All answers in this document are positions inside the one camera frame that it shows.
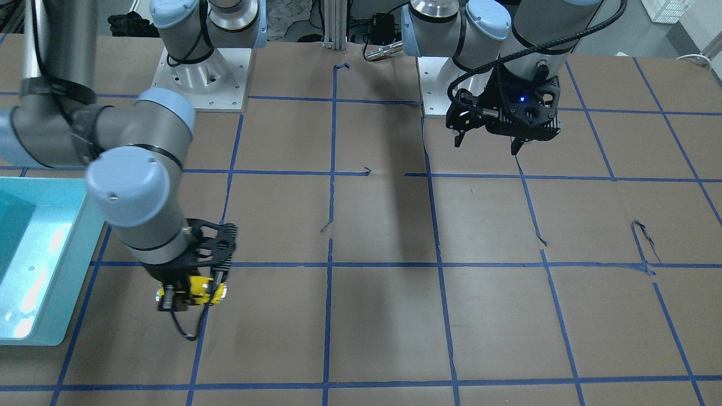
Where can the aluminium frame post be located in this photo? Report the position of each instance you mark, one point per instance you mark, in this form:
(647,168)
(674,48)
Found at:
(335,25)

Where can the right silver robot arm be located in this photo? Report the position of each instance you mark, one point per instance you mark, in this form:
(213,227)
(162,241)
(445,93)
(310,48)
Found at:
(134,157)

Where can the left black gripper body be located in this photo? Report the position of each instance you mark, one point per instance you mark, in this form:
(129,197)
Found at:
(494,95)

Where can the teal plastic bin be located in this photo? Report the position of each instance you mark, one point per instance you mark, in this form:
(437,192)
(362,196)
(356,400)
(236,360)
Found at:
(49,232)

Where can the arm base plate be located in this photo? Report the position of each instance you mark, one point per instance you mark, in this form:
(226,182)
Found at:
(435,75)
(218,84)

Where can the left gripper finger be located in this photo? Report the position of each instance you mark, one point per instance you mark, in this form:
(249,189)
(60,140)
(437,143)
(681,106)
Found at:
(459,137)
(516,145)

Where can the yellow toy beetle car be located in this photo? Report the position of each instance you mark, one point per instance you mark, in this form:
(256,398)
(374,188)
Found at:
(196,290)

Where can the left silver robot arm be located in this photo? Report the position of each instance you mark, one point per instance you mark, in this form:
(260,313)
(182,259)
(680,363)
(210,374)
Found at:
(481,65)

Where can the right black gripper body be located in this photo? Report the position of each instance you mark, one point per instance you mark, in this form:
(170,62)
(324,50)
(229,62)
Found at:
(159,277)

